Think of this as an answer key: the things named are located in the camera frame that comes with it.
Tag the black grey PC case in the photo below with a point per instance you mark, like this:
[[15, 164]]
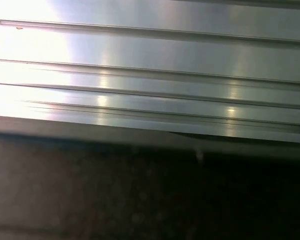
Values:
[[165, 200]]

